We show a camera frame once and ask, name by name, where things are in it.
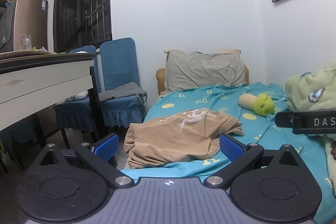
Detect light green fleece blanket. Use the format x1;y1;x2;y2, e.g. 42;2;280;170
285;61;336;180

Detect grey seat cushion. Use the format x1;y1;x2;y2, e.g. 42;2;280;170
98;82;147;102

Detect dark grilled door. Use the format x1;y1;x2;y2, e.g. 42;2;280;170
54;0;113;52

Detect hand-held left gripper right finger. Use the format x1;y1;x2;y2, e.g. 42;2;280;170
203;134;300;190

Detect grey pillow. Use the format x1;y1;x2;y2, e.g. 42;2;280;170
164;49;247;92

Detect small white plush toy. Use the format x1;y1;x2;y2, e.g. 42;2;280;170
66;91;88;102

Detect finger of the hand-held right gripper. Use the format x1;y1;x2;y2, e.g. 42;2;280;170
274;112;294;132

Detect brown refrigerator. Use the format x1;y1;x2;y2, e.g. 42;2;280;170
0;0;49;52

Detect leafy vegetables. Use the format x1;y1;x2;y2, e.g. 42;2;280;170
30;46;69;54

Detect green and cream plush toy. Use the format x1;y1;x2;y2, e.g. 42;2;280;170
238;93;276;117

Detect white table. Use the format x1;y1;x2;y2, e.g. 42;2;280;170
0;51;108;169

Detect clear glass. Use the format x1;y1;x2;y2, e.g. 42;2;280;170
20;34;32;51

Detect teal printed bed sheet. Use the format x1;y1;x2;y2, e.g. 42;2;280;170
119;82;336;223

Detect tan t-shirt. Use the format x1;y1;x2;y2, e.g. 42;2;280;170
123;108;246;169

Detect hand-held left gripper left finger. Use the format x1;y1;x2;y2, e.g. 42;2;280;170
39;134;135;189

